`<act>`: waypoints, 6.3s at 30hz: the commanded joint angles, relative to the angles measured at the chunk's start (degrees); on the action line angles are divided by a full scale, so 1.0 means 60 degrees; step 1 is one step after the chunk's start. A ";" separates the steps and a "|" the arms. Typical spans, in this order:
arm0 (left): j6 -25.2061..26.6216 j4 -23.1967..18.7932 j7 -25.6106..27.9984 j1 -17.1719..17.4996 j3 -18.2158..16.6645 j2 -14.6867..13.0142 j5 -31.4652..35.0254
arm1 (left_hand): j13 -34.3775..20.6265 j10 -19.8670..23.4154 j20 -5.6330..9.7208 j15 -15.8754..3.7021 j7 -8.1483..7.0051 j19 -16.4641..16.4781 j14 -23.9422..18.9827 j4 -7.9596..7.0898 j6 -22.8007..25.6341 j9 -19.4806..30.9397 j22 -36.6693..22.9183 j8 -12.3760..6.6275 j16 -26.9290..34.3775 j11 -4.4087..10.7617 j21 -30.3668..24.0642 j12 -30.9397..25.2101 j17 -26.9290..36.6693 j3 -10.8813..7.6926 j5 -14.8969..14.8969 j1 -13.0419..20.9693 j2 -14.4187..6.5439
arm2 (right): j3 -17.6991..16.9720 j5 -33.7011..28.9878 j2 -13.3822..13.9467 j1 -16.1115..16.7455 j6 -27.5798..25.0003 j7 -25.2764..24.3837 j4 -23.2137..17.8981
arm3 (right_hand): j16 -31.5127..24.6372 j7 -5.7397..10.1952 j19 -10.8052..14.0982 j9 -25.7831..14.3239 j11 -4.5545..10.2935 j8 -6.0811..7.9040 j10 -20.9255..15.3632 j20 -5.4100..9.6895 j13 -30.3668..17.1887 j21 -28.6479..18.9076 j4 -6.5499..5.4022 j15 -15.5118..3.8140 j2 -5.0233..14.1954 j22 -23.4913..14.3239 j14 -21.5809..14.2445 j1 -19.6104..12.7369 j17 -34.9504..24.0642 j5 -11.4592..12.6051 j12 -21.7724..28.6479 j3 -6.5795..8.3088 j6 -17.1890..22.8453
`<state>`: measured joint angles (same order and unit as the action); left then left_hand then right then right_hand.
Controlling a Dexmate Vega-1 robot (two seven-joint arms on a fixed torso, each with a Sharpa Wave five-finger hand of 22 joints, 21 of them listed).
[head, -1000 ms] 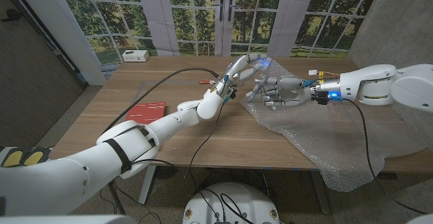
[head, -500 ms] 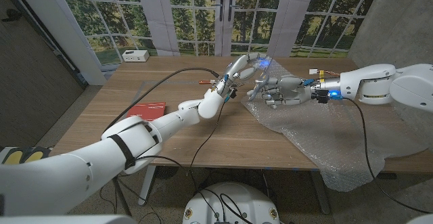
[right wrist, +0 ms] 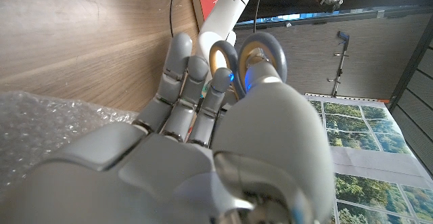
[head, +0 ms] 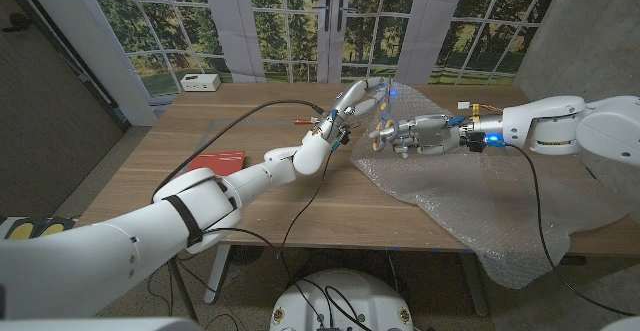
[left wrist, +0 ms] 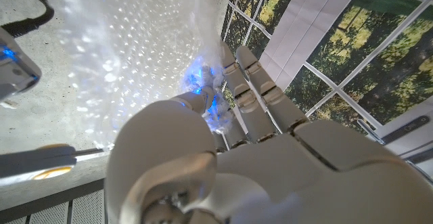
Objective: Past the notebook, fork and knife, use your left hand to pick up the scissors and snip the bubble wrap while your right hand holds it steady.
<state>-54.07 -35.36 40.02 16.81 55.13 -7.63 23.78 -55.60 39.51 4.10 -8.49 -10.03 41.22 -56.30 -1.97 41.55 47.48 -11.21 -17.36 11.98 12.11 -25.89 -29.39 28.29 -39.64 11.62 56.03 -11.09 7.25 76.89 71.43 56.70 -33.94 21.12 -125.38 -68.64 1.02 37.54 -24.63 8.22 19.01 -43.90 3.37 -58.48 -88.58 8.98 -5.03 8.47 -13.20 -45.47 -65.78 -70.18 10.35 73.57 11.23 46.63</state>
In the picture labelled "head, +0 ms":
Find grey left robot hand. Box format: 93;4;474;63
312;76;390;152

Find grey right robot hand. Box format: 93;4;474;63
368;113;505;160

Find scissors with orange grey handles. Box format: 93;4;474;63
372;75;400;153

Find clear bubble wrap sheet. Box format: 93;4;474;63
349;79;640;290

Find red notebook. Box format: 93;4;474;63
187;150;247;177

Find printed window forest backdrop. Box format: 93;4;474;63
79;0;569;97

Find white power strip box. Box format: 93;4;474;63
180;73;222;93

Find white table leg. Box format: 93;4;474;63
203;244;232;305
457;253;489;318

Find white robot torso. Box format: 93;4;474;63
269;268;414;331

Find yellow black foot pedal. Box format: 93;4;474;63
32;216;76;240
2;216;39;241

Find thin black left wrist cable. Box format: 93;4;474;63
199;145;336;282

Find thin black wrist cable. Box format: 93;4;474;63
199;145;336;282
502;143;636;317

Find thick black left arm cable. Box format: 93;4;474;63
149;99;326;203

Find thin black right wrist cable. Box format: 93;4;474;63
502;143;636;317

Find black torso cable loop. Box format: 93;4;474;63
292;280;371;331

